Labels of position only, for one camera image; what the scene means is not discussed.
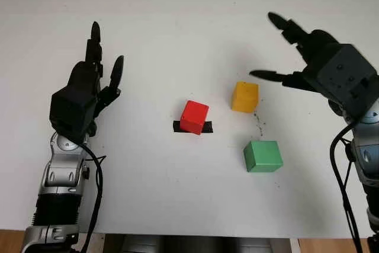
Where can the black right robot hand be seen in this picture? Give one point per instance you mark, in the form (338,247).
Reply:
(315,51)

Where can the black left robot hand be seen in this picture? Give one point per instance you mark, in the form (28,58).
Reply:
(84,76)

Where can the yellow wooden block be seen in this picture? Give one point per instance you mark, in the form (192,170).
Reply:
(245,97)

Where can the red wooden block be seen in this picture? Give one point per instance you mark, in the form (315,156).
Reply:
(192,116)

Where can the green wooden block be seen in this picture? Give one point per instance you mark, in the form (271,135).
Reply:
(263,156)

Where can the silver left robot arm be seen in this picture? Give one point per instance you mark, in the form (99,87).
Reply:
(59,173)

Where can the black tape strip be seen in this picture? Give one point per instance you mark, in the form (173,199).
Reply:
(208,127)

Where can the dark robot torso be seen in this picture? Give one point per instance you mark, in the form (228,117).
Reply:
(192,244)

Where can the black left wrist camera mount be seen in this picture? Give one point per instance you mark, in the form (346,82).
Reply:
(71,110)

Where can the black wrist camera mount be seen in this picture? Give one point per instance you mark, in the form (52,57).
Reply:
(349,78)
(71,110)

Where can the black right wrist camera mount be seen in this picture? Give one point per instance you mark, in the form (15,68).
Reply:
(349,78)

